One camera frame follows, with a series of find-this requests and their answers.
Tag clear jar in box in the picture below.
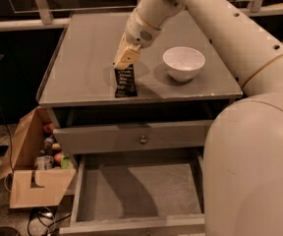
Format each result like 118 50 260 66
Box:
35 155 54 170

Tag metal drawer knob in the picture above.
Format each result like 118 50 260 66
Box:
140 135 148 145

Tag grey open middle drawer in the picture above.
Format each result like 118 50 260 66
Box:
59 148 204 236

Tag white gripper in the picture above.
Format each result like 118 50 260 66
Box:
113 10 160 70

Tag red apple in box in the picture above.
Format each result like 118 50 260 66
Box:
54 152 63 164

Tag grey top drawer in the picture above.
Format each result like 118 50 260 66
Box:
54 120 212 154

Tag green packet in box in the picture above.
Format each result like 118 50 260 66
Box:
61 154 74 169

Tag grey drawer cabinet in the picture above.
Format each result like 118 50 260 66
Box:
36 10 246 162

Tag white ceramic bowl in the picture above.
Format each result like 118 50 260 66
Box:
163 46 205 82

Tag dark bottle in box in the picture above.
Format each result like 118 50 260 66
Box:
42 136 54 155

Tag metal window railing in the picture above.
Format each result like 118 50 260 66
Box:
0 0 283 33

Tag black rxbar chocolate wrapper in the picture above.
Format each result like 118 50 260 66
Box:
115 65 138 98

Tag black floor cables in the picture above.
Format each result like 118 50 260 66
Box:
27 206 73 236

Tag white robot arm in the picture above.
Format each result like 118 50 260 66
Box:
114 0 283 236

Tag cardboard box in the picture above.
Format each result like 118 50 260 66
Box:
0 107 76 208

